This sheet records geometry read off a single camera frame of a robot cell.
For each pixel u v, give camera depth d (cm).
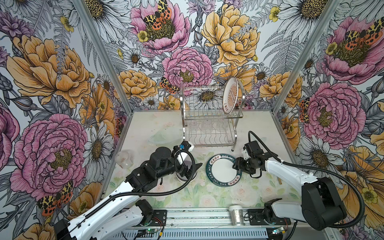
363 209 40
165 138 106
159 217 75
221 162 93
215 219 76
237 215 71
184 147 57
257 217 74
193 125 99
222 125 102
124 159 93
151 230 71
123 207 47
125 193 46
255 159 65
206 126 100
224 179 85
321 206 42
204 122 97
